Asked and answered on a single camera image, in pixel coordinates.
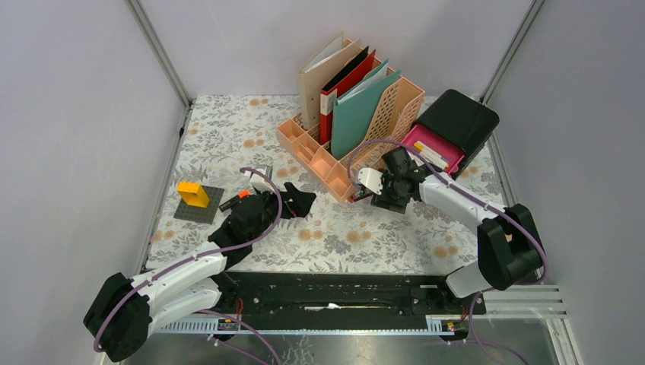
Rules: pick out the left aluminium frame post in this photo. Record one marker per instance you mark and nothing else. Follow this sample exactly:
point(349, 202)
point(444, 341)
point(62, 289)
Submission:
point(146, 27)

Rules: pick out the peach plastic file organizer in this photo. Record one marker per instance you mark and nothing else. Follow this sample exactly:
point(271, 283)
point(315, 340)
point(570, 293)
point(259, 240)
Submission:
point(398, 108)

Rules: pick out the yellow building block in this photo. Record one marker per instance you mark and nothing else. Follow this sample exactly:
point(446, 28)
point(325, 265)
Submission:
point(193, 194)

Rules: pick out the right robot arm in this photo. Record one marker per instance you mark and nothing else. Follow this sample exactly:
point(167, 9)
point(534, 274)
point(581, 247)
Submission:
point(508, 245)

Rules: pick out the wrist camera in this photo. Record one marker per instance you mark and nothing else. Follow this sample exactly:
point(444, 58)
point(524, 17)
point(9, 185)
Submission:
point(258, 182)
point(371, 180)

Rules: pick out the right aluminium frame post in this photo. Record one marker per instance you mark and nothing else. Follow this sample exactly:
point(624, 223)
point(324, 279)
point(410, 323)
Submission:
point(522, 31)

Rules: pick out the pink drawer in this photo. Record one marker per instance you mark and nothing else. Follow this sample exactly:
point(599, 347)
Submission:
point(450, 154)

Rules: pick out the white marker yellow cap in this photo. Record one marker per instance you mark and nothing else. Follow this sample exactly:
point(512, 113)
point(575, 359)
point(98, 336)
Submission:
point(431, 155)

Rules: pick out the grey slotted cable duct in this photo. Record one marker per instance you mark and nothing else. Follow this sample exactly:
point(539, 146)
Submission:
point(316, 324)

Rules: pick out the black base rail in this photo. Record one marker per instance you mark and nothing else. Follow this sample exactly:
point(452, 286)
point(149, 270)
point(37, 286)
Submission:
point(271, 293)

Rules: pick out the orange cap black highlighter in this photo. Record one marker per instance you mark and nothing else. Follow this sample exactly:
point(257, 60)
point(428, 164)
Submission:
point(228, 204)

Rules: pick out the magenta gel pen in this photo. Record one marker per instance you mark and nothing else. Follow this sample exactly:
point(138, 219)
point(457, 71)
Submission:
point(359, 196)

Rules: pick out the teal file folder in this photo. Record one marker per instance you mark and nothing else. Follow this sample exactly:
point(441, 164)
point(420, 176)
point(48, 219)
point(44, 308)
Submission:
point(354, 110)

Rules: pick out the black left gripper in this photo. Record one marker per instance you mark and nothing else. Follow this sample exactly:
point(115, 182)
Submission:
point(300, 204)

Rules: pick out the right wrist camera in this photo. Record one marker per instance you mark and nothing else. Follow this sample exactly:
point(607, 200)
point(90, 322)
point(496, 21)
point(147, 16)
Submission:
point(371, 180)

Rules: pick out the beige file binder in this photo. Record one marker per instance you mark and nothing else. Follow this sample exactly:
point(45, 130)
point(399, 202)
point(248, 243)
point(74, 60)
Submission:
point(318, 71)

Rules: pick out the aluminium frame post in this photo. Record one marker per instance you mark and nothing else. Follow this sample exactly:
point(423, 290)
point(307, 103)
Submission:
point(522, 31)
point(146, 27)

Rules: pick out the black pink drawer unit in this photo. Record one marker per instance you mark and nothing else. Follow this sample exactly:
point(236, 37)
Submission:
point(462, 121)

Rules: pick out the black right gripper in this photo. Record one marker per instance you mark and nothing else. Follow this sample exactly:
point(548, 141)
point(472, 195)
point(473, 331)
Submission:
point(385, 201)

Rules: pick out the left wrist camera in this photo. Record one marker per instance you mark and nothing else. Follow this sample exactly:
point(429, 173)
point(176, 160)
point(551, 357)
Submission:
point(258, 182)

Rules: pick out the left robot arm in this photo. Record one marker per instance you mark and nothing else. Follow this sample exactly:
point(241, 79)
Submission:
point(126, 311)

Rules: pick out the floral tablecloth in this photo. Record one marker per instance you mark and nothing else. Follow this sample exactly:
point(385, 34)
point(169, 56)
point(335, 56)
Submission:
point(226, 133)

